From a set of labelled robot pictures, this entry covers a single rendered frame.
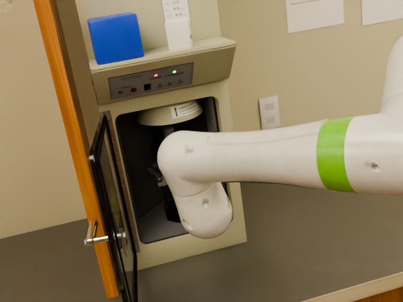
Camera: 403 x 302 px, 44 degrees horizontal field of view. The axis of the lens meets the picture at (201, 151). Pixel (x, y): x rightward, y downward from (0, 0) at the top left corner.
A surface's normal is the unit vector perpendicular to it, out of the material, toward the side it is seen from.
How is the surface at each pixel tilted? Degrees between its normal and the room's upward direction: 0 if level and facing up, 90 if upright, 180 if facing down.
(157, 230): 0
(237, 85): 90
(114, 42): 90
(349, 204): 0
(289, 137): 36
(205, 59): 135
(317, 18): 90
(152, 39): 90
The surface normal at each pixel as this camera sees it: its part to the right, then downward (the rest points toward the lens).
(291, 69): 0.25, 0.30
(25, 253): -0.14, -0.93
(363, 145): -0.65, -0.22
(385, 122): -0.47, -0.72
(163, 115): -0.14, -0.05
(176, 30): -0.04, 0.35
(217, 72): 0.27, 0.87
